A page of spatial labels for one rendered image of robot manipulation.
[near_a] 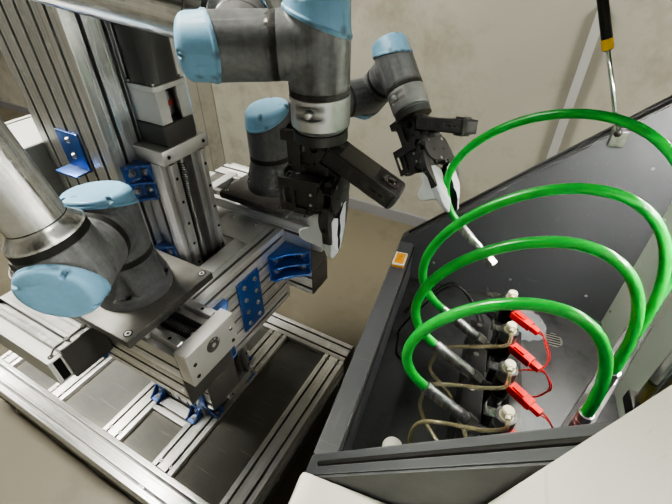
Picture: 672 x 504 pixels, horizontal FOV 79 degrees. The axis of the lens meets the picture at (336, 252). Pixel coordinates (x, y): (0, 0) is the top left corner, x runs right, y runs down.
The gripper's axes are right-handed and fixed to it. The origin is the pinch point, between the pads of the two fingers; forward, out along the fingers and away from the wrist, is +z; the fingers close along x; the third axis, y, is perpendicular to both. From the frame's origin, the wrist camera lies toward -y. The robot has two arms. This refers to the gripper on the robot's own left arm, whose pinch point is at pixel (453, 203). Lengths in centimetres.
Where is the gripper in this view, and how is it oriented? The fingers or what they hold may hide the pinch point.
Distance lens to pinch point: 81.8
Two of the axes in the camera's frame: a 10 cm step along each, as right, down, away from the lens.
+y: -5.7, 2.4, 7.9
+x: -7.6, 2.0, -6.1
